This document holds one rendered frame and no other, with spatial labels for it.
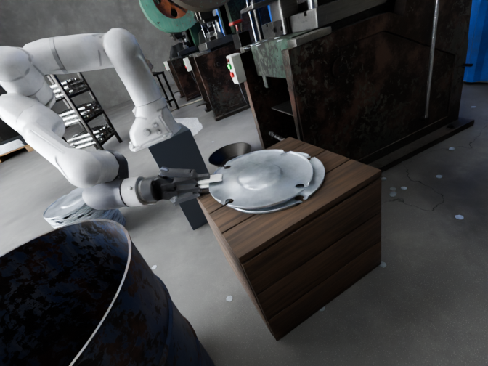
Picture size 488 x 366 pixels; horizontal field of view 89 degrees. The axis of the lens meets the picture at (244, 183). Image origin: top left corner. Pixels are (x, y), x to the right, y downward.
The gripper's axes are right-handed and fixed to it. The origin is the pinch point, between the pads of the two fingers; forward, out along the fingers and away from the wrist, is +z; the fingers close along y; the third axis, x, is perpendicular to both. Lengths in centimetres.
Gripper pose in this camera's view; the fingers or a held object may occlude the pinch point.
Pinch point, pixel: (211, 181)
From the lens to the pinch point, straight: 72.0
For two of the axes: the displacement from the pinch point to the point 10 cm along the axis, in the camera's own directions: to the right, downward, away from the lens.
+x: 0.3, -5.5, 8.4
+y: -1.8, -8.3, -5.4
